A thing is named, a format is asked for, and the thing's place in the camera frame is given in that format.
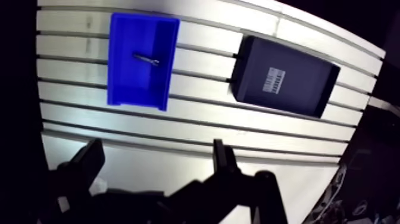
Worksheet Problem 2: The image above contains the dark blue-grey tray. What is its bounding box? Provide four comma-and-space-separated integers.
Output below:
229, 35, 342, 119

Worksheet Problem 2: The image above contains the blue bin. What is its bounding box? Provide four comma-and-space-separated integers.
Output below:
107, 12, 181, 112

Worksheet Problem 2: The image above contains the steel bolt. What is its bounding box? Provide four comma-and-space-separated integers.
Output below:
132, 52, 160, 67

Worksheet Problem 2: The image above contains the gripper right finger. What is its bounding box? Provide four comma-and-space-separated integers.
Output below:
162, 139, 289, 224

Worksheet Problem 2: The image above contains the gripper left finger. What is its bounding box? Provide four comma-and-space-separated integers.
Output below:
40, 138, 108, 224

